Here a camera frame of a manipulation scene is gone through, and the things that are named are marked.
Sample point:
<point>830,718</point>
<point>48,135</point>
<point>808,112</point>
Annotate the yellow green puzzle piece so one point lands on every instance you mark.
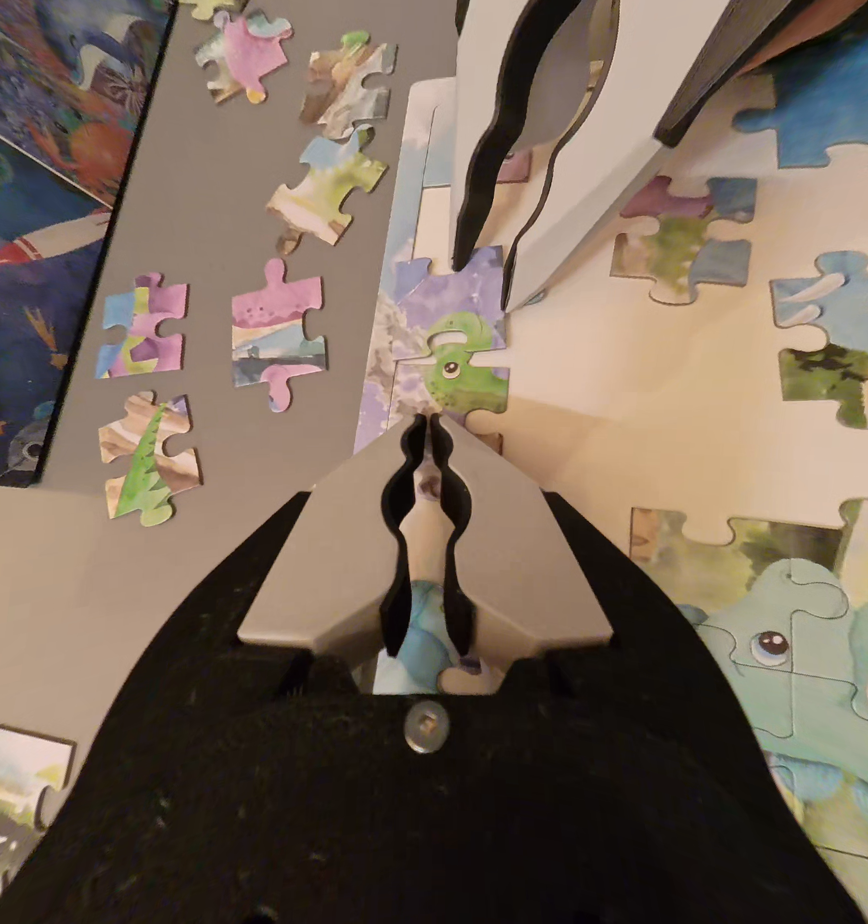
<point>210,7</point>

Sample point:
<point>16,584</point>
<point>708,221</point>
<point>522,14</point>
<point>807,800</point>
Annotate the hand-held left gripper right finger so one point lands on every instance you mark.
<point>535,577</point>

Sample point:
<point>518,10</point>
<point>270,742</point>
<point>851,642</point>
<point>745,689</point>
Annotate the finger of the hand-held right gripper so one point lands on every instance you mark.
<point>621,144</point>
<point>477,72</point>

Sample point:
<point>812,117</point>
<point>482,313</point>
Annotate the teal purple puzzle piece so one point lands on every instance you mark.
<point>427,621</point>

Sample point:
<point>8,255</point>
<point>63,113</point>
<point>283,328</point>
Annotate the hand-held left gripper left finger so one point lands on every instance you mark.
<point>318,577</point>

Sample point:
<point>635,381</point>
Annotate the pink dinosaur head puzzle piece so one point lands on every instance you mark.
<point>515,166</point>

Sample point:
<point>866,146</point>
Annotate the white jigsaw puzzle board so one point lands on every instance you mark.
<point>658,404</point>

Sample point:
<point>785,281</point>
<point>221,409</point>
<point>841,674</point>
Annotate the green tail brown puzzle piece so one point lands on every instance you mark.
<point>152,462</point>

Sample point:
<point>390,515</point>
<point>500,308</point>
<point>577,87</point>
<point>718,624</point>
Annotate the pink blue striped puzzle piece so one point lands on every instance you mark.
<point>279,317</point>

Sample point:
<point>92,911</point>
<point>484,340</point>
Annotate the pink grey puzzle piece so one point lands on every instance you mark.
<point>246,50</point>

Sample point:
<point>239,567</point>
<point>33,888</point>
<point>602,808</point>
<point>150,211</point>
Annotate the space ocean print puzzle box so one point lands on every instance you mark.
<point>44,325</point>

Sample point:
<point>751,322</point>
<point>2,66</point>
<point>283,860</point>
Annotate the blue purple yellow puzzle piece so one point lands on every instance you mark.
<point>145,317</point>

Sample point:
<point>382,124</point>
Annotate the purple green blue puzzle piece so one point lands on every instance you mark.
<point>679,245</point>

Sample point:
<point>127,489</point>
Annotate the green blue white puzzle piece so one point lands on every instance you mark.
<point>326,188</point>

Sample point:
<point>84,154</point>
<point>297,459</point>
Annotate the green dinosaur head puzzle piece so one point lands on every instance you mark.
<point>477,390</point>

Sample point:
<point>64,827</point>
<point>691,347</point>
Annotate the grey brown puzzle piece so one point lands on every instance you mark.
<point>347,86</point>

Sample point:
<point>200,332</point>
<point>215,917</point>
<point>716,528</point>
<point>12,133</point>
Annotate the blue dinosaur body puzzle piece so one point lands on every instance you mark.
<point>824,108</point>

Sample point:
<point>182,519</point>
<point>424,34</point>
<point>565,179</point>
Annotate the lavender green patch puzzle piece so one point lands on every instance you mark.
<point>448,296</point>

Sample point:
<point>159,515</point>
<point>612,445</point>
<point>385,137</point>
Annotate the sky meadow puzzle piece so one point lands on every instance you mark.
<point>15,779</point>

